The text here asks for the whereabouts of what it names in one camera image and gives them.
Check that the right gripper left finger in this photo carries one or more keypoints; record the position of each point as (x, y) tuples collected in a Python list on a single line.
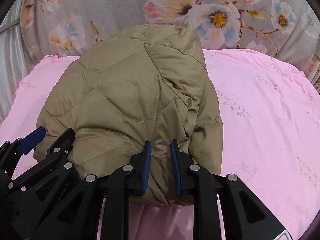
[(129, 180)]

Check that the olive quilted puffer jacket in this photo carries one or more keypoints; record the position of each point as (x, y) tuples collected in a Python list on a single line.
[(147, 82)]

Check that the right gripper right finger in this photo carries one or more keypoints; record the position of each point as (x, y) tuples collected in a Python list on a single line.
[(193, 180)]

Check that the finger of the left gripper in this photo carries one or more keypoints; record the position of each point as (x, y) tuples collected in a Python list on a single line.
[(56, 160), (11, 152)]

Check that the grey floral blanket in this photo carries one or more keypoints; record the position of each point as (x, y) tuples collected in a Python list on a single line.
[(285, 29)]

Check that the grey satin curtain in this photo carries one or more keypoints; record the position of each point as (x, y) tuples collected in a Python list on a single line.
[(15, 62)]

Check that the pink bed sheet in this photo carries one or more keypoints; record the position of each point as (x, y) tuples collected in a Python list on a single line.
[(270, 115)]

